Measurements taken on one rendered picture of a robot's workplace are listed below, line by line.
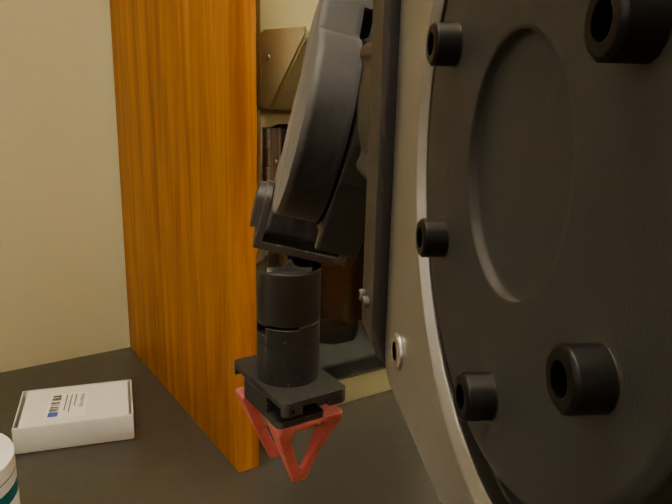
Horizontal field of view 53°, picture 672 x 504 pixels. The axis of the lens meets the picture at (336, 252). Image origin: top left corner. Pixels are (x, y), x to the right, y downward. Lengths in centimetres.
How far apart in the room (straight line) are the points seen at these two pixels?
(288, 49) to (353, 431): 56
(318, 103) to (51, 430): 85
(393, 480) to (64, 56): 87
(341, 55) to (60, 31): 104
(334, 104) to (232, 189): 58
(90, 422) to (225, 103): 49
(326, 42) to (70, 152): 105
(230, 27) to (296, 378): 41
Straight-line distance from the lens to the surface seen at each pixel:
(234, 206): 82
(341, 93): 25
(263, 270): 58
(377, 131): 15
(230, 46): 81
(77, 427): 104
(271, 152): 92
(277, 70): 87
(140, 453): 102
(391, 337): 15
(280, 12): 93
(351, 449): 100
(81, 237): 131
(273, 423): 60
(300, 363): 60
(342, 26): 28
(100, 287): 135
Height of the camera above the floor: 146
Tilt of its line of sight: 15 degrees down
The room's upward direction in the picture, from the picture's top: 1 degrees clockwise
